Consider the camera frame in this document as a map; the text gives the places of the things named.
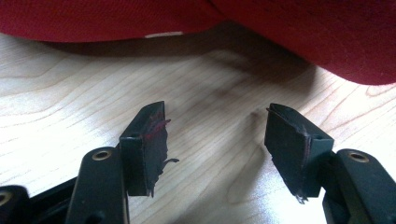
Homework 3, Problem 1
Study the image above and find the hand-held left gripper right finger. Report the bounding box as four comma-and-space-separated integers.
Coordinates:
263, 103, 335, 205

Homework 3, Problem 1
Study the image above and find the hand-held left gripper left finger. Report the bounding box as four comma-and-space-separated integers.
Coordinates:
119, 100, 180, 198

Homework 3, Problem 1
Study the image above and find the red cloth garment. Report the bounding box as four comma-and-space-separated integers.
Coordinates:
0, 0, 396, 86

